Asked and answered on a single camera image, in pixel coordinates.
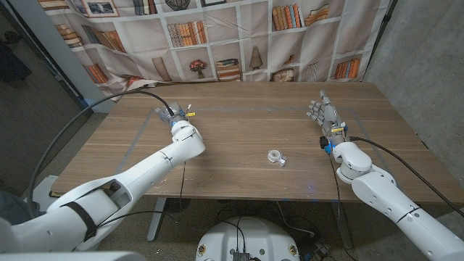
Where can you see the small clear tape dispenser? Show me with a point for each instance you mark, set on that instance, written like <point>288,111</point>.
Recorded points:
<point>274,156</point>

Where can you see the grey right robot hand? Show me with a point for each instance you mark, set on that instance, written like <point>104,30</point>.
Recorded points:
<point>329,117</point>

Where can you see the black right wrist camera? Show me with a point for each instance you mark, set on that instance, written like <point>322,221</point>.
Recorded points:
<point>323,142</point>

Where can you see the black round floor object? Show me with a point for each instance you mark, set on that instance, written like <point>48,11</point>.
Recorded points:
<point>177,206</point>

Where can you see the white table leg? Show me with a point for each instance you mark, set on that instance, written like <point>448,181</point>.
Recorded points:
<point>156,221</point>

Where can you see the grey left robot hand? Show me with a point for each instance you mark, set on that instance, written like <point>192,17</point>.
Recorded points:
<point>173,114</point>

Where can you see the white robot head edge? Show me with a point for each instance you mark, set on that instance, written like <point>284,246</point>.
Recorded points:
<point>72,257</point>

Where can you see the person in dark blue clothes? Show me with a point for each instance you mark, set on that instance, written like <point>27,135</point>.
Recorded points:
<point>14,210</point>

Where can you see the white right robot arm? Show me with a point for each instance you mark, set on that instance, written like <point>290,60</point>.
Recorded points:
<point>380,188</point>

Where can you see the grey table leg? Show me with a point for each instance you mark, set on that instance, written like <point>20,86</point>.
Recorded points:
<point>344,232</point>

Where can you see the printed bookshelf backdrop cloth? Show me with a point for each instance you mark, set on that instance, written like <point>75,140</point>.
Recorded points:
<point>253,29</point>

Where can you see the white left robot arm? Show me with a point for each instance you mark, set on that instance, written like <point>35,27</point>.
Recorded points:
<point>145,174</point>

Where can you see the white flat floor panel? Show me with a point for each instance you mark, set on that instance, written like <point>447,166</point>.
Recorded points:
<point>41,186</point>

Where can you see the black backdrop stand pole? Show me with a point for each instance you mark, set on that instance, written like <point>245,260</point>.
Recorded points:
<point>384,25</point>

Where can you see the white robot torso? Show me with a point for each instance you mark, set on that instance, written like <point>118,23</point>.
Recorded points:
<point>253,239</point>

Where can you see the floor power strip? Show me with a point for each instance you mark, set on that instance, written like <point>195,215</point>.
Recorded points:
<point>319,248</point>

